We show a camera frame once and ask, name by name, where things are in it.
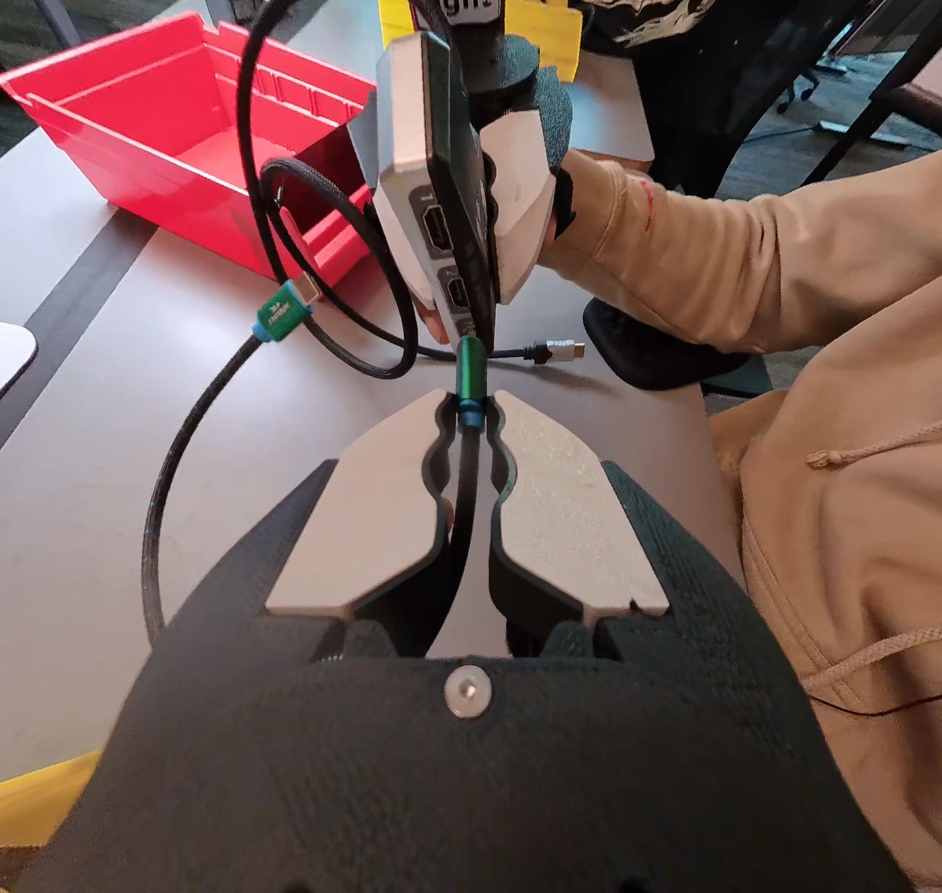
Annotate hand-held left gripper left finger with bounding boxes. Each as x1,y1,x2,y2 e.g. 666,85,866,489
263,390,451,622

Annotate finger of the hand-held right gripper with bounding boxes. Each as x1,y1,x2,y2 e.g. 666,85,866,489
346,93,384,189
478,109,560,305

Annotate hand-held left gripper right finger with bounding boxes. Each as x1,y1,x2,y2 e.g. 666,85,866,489
487,391,671,620

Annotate silver HDMI switch box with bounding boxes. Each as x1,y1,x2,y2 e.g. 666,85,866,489
374,30,497,345

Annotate thick braided cable silver plug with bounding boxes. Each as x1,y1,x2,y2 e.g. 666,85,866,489
237,0,586,382

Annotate black HDMI cable green plugs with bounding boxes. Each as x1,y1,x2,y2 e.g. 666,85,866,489
143,278,493,658

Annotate red plastic bin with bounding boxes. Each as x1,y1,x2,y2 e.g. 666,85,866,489
0,11,380,290

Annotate yellow plastic bin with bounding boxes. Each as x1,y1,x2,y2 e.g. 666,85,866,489
0,752,103,848
374,0,584,83

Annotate person's right hand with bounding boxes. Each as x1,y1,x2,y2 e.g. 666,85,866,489
411,295,451,343

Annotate black chair seat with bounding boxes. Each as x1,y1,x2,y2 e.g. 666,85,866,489
583,297,753,391

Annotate person's beige hoodie torso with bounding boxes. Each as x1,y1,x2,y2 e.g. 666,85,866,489
710,275,942,887

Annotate black office chair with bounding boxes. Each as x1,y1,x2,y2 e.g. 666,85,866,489
776,69,821,115

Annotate dark metal table leg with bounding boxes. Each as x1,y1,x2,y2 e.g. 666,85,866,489
3,0,80,49

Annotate black tripod stand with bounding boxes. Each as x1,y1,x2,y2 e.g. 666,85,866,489
802,0,942,187

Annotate white monitor stand base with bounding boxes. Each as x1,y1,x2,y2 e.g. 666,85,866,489
0,322,39,397

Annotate thin black clip wire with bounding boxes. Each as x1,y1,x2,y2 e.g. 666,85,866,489
806,693,942,719

